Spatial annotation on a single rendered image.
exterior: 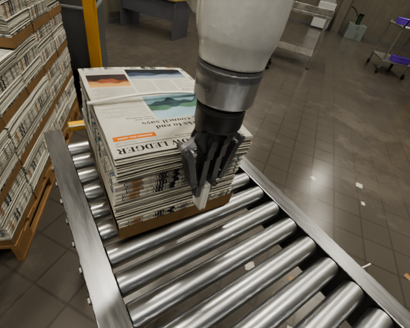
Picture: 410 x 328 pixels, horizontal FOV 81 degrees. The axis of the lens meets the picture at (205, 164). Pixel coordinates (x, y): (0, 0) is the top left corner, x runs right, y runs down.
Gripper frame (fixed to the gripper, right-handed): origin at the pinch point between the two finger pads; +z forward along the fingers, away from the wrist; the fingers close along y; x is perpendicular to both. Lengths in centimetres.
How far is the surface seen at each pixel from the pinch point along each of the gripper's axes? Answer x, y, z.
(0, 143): -84, 39, 36
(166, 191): -4.7, 5.2, 1.9
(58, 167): -33.3, 22.4, 13.1
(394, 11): -445, -1106, -9
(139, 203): -4.9, 10.9, 3.0
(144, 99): -22.4, 2.9, -9.7
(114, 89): -28.3, 7.6, -9.9
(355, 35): -460, -961, 77
